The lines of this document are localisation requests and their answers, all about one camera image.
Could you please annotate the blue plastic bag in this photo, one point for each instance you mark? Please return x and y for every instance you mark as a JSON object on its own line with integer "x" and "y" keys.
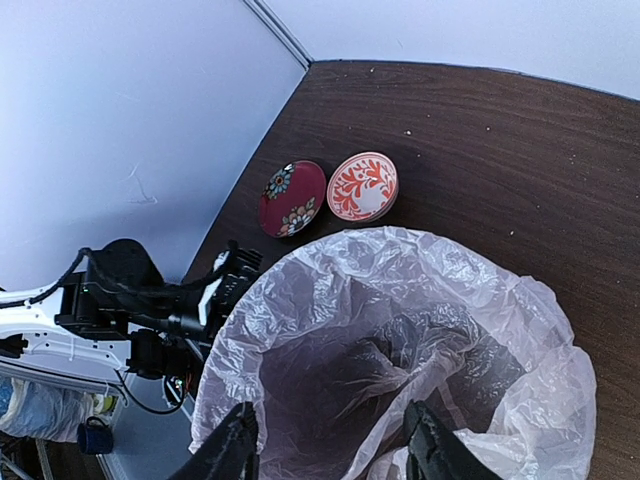
{"x": 38, "y": 411}

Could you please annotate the red floral plate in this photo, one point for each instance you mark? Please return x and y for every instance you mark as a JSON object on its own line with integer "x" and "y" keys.
{"x": 291, "y": 198}

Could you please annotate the left aluminium frame post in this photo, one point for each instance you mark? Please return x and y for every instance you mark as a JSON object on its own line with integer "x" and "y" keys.
{"x": 280, "y": 31}

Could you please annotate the aluminium front rail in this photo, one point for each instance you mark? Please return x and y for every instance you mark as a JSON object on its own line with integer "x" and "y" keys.
{"x": 146, "y": 446}

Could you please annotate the red white patterned bowl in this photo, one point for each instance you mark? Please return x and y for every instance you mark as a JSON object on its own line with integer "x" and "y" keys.
{"x": 363, "y": 188}

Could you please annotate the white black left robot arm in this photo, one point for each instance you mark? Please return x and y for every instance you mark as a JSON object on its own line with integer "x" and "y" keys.
{"x": 111, "y": 309}

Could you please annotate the blue enamel mug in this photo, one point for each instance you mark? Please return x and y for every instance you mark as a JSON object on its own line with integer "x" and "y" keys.
{"x": 94, "y": 437}

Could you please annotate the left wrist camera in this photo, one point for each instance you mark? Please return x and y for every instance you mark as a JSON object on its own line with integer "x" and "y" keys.
{"x": 237, "y": 270}

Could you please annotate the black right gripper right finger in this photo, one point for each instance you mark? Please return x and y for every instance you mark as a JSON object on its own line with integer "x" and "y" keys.
{"x": 434, "y": 452}

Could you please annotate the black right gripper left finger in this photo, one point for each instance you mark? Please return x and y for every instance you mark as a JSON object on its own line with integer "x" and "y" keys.
{"x": 230, "y": 452}

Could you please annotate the pink translucent plastic bag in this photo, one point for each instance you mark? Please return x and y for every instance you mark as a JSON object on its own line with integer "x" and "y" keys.
{"x": 337, "y": 338}

